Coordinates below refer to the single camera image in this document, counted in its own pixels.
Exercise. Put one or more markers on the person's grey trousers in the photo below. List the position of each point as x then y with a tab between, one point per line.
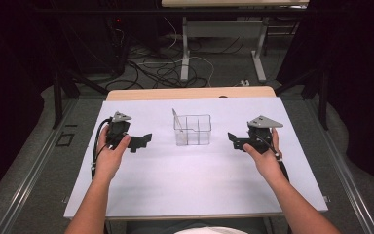
149	227

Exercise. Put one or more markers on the black horizontal bar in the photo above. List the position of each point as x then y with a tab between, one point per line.
110	10

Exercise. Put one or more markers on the person's white shirt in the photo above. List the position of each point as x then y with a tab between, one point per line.
207	231

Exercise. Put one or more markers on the aluminium floor rail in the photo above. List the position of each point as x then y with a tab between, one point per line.
29	175
350	182

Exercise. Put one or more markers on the person's left hand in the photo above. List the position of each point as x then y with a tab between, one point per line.
108	161

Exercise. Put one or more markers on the wooden table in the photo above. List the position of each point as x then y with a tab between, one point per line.
175	93

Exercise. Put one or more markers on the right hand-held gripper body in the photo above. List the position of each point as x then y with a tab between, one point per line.
259	138

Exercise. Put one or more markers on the black computer tower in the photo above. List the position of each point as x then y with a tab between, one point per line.
94	42

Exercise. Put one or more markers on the white-legged background desk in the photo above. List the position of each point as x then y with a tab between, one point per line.
224	30

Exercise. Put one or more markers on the white power plug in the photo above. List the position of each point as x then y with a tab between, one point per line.
244	83

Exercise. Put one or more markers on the person's right hand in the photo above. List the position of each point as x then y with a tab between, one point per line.
266	162

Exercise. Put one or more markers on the white table mat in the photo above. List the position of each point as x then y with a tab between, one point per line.
191	182

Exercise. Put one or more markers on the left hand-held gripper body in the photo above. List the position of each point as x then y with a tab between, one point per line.
117	130

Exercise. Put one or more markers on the clear plastic organizer box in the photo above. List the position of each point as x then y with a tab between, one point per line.
194	131

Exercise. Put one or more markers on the black metal stand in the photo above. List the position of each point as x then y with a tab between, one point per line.
323	97
57	97

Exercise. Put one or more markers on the dark curtain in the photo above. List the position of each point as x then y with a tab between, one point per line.
9	81
363	81

